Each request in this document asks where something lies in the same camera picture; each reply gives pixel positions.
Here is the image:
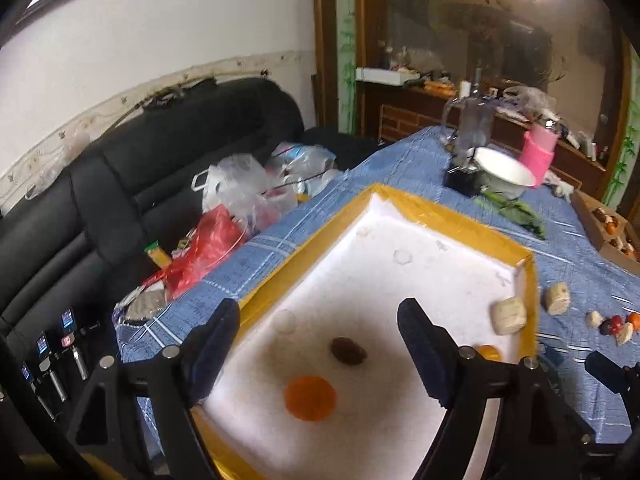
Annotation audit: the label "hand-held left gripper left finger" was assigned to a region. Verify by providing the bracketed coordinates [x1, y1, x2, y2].
[66, 298, 241, 480]

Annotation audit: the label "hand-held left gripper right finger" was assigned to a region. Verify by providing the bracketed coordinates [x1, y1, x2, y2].
[396, 298, 597, 480]

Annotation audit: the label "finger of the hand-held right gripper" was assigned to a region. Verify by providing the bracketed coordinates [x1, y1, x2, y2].
[584, 351, 632, 395]

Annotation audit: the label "yellow-taped white foam box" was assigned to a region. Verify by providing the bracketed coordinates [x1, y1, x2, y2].
[192, 183, 542, 480]

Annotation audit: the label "grey filled plastic bag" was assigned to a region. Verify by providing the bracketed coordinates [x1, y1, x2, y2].
[114, 287, 168, 326]

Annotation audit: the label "large orange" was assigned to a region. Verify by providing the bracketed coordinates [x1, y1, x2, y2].
[283, 375, 337, 421]

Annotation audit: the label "red plastic bag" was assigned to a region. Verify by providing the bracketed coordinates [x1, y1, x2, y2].
[145, 205, 248, 301]

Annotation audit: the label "yellow snack packet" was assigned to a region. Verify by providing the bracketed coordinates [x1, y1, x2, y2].
[145, 242, 173, 268]

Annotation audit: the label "silver device with blue screen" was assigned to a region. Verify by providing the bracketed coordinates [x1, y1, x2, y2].
[20, 360, 56, 421]
[36, 331, 68, 403]
[59, 307, 92, 381]

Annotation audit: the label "cardboard box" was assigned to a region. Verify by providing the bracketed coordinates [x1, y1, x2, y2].
[570, 190, 640, 263]

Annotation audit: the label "clear white plastic bag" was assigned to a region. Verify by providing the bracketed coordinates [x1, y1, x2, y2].
[192, 154, 301, 233]

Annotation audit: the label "green leaves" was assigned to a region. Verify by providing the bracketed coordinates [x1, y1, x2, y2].
[475, 192, 548, 240]

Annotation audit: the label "small black box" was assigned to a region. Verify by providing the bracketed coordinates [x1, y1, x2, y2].
[445, 165, 483, 196]

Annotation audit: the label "grey cloth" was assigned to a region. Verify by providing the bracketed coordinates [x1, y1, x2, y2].
[545, 170, 573, 196]

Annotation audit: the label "blue plaid tablecloth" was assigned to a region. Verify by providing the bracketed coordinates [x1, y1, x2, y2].
[114, 125, 640, 446]

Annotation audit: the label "white bowl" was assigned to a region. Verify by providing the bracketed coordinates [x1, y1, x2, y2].
[472, 146, 537, 200]

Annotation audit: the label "plastic bag of packets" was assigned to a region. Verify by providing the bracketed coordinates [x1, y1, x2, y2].
[267, 142, 341, 196]

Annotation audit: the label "black leather sofa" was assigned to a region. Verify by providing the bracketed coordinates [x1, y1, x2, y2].
[0, 77, 381, 461]

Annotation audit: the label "pink knitted holder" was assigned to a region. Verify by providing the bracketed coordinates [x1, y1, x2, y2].
[518, 132, 557, 188]

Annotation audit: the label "black cloth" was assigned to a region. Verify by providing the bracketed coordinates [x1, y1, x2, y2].
[302, 127, 396, 171]

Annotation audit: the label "jar with pink sleeve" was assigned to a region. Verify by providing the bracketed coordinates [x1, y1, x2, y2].
[529, 119, 561, 152]

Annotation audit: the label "clear plastic pitcher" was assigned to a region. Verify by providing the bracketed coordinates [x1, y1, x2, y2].
[441, 95, 498, 161]

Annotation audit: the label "crumpled clear plastic bag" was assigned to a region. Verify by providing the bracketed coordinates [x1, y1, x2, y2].
[502, 86, 556, 116]

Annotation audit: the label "white flat box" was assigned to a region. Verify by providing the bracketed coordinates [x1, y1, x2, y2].
[356, 66, 407, 86]

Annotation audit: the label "wooden glass cabinet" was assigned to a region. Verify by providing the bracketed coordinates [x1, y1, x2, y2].
[312, 0, 640, 221]

